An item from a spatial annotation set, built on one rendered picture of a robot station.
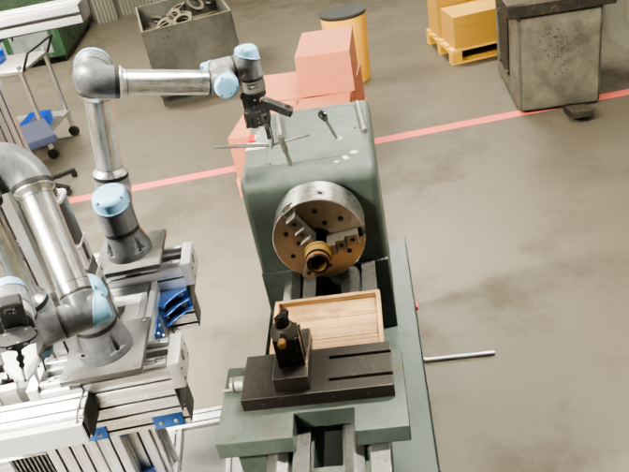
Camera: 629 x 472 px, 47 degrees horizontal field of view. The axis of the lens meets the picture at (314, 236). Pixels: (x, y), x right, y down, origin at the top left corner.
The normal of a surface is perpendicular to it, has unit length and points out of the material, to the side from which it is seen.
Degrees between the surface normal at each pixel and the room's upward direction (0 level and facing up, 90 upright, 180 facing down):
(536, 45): 90
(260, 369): 0
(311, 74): 90
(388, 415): 0
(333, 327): 0
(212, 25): 90
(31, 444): 90
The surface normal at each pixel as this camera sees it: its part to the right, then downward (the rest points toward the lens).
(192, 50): 0.26, 0.48
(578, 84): -0.04, 0.54
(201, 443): -0.17, -0.83
